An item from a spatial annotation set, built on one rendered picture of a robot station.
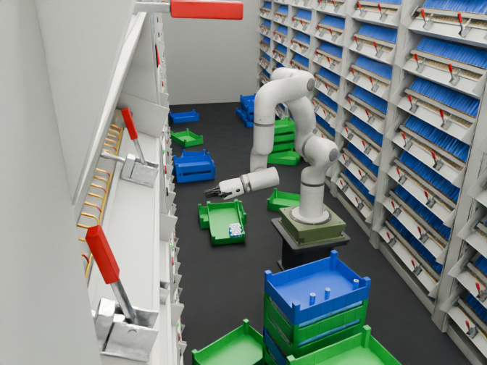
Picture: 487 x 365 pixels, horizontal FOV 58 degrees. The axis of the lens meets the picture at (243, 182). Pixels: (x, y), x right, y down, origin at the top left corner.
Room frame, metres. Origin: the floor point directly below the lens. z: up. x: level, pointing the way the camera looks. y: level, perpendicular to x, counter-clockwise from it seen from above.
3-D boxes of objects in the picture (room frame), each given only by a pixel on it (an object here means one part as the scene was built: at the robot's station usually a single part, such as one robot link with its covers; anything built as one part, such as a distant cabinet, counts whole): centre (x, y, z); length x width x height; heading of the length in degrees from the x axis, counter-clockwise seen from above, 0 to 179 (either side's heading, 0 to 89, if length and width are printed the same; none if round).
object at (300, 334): (1.24, -0.25, 0.44); 0.30 x 0.20 x 0.08; 116
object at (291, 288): (1.24, -0.25, 0.52); 0.30 x 0.20 x 0.08; 116
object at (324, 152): (2.00, -0.37, 0.67); 0.19 x 0.12 x 0.24; 38
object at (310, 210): (2.02, -0.35, 0.46); 0.19 x 0.19 x 0.18
